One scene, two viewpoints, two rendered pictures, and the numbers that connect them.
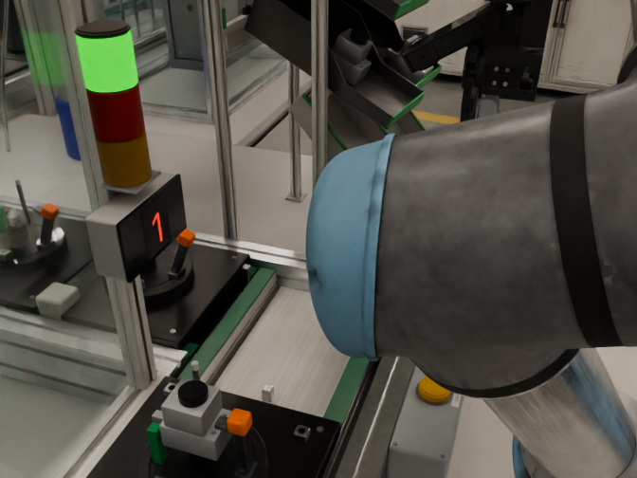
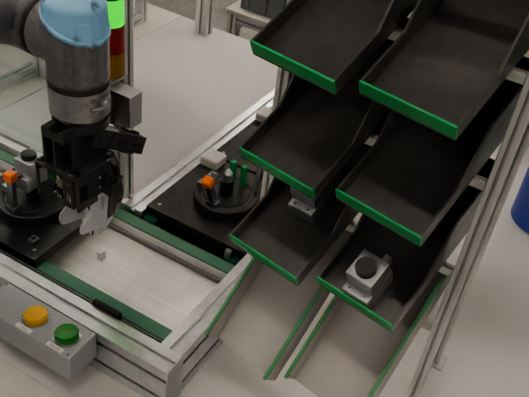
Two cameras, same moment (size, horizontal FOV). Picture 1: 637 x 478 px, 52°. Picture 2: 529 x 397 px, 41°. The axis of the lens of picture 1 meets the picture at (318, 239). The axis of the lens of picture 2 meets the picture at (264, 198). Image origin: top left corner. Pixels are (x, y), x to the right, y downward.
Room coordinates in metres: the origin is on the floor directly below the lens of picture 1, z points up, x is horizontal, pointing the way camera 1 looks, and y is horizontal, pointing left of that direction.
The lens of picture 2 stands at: (1.06, -0.92, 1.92)
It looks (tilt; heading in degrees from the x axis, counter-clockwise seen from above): 38 degrees down; 96
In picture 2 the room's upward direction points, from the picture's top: 8 degrees clockwise
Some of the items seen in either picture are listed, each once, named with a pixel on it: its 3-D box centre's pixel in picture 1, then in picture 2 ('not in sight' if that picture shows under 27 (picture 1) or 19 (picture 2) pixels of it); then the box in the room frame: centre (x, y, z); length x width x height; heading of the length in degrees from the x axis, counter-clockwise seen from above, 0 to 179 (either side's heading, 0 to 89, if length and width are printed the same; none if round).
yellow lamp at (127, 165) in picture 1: (124, 155); (111, 61); (0.62, 0.20, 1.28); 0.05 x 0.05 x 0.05
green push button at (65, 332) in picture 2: not in sight; (66, 335); (0.67, -0.17, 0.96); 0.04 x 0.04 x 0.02
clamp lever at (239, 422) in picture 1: (235, 440); (14, 187); (0.46, 0.09, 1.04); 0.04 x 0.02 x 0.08; 71
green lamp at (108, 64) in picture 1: (107, 59); (109, 9); (0.62, 0.20, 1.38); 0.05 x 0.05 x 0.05
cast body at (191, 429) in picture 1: (187, 412); (33, 165); (0.48, 0.14, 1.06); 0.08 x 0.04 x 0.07; 71
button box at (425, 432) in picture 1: (432, 408); (37, 328); (0.61, -0.15, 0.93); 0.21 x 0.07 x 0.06; 161
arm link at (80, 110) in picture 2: not in sight; (81, 98); (0.74, -0.20, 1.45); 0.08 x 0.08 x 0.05
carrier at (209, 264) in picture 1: (145, 256); (227, 183); (0.84, 0.27, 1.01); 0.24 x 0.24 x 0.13; 71
